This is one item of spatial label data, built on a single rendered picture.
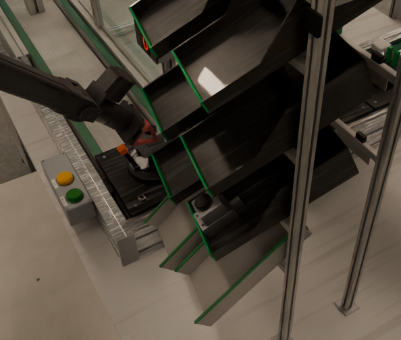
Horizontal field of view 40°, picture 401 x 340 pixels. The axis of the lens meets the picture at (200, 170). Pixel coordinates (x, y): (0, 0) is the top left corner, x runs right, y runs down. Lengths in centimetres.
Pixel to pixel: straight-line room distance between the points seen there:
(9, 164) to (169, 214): 189
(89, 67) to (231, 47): 118
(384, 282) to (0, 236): 95
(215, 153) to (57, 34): 135
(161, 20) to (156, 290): 67
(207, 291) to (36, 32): 134
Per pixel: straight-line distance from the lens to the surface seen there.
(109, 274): 137
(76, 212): 140
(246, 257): 108
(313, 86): 72
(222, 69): 76
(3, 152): 313
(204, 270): 115
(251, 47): 76
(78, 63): 195
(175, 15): 88
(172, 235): 122
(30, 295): 139
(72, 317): 132
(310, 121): 75
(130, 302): 131
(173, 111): 96
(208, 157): 87
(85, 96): 116
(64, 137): 158
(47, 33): 216
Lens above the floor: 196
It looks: 45 degrees down
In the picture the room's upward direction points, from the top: 4 degrees counter-clockwise
